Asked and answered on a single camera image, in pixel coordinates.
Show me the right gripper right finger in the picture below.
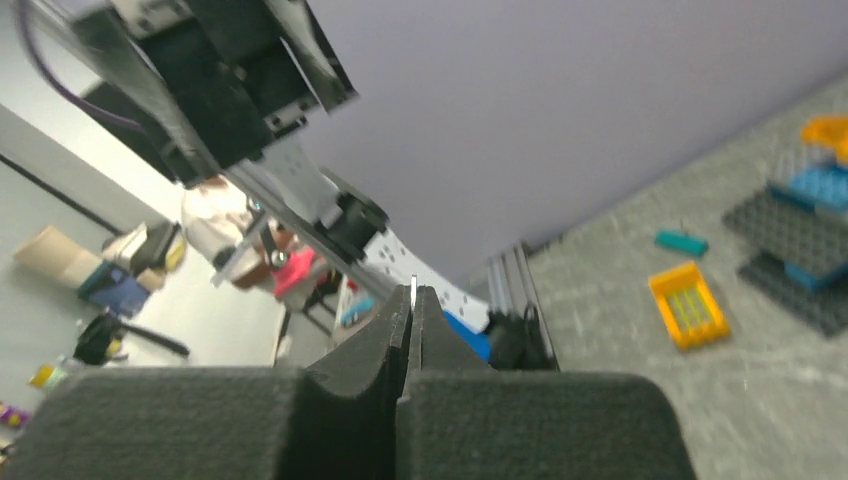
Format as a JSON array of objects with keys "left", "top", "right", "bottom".
[{"left": 395, "top": 287, "right": 696, "bottom": 479}]

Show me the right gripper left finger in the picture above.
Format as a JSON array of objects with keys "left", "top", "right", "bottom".
[{"left": 2, "top": 286, "right": 412, "bottom": 479}]

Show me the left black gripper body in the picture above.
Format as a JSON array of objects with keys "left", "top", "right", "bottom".
[{"left": 26, "top": 0, "right": 356, "bottom": 186}]

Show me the small silver key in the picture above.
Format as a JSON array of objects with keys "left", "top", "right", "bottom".
[{"left": 409, "top": 274, "right": 418, "bottom": 310}]

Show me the orange lego window piece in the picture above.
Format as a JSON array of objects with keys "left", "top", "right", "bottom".
[{"left": 648, "top": 261, "right": 731, "bottom": 351}]

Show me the seated person in background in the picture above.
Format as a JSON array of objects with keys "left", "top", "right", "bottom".
[{"left": 181, "top": 176, "right": 320, "bottom": 303}]

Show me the blue box on floor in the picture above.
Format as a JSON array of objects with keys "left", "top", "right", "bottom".
[{"left": 76, "top": 261, "right": 150, "bottom": 318}]

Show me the beige cardboard roll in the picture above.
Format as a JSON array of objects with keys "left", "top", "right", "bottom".
[{"left": 13, "top": 225, "right": 102, "bottom": 289}]

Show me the black bag on floor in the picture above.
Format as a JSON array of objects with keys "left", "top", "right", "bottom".
[{"left": 72, "top": 312, "right": 191, "bottom": 366}]

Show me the teal lego brick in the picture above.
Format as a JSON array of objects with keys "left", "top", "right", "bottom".
[{"left": 654, "top": 230, "right": 709, "bottom": 258}]

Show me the green yellow bottle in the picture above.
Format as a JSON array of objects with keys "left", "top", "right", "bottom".
[{"left": 28, "top": 364, "right": 72, "bottom": 392}]

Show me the dark grey lego baseplate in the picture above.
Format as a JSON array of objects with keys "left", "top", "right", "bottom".
[{"left": 722, "top": 189, "right": 847, "bottom": 338}]

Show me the blue grey lego stack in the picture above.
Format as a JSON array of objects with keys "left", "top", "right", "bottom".
[{"left": 768, "top": 156, "right": 847, "bottom": 292}]

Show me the orange lego arch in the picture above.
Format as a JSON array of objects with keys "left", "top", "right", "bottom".
[{"left": 800, "top": 115, "right": 848, "bottom": 167}]

